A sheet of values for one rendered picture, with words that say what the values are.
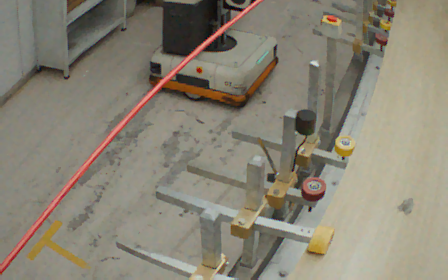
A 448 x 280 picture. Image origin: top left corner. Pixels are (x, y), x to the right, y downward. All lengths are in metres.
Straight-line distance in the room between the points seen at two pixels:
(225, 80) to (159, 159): 0.62
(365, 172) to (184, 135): 1.82
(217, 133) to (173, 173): 0.42
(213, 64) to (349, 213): 2.08
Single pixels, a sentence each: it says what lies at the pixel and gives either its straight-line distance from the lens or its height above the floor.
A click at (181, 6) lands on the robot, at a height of 0.67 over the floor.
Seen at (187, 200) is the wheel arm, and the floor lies 0.96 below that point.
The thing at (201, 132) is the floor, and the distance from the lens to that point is 3.44.
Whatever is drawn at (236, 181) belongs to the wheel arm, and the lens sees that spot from 1.80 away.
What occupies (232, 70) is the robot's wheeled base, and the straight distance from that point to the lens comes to 3.47.
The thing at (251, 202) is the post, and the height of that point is 1.00.
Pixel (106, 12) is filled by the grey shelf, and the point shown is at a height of 0.18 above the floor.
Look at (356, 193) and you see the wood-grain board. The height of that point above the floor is 0.90.
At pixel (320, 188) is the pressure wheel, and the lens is 1.70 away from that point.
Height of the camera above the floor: 2.03
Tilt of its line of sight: 36 degrees down
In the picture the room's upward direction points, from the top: straight up
